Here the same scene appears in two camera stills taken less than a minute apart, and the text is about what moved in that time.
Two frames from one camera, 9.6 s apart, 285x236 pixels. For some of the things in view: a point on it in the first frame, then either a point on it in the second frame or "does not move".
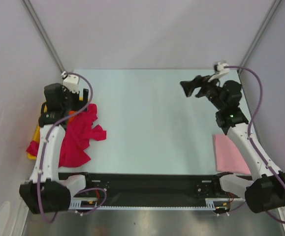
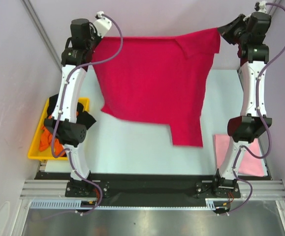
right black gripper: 188,86 → 226,31
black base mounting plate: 152,189 does not move
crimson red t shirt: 79,133 → 160,79
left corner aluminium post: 43,34 does not move
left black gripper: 79,104 → 92,30
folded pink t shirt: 228,159 does not move
